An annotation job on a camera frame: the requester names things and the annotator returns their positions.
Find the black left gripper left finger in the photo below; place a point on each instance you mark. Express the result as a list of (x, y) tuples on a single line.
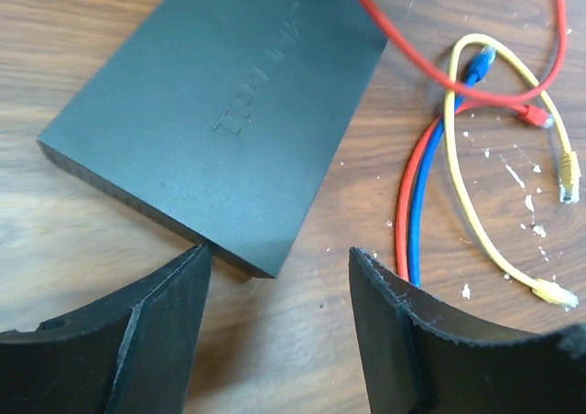
[(130, 351)]

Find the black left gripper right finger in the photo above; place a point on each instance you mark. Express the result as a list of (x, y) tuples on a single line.
[(421, 355)]

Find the black network switch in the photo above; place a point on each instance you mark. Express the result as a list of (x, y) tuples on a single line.
[(219, 119)]

